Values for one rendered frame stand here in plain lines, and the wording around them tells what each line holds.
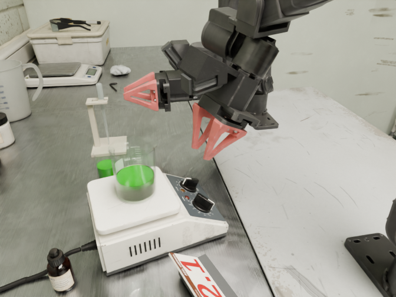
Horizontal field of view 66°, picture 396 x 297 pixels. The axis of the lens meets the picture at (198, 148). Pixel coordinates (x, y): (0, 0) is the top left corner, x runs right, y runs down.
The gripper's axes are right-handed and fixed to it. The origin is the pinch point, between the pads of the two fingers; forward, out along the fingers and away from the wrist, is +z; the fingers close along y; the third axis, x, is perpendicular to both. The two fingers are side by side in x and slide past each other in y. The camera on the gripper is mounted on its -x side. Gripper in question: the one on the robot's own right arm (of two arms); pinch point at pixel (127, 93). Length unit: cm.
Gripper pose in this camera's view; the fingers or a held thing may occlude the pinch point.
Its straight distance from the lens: 71.8
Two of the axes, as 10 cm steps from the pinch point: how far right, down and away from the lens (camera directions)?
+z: -9.8, 1.1, -1.5
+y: 1.8, 5.1, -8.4
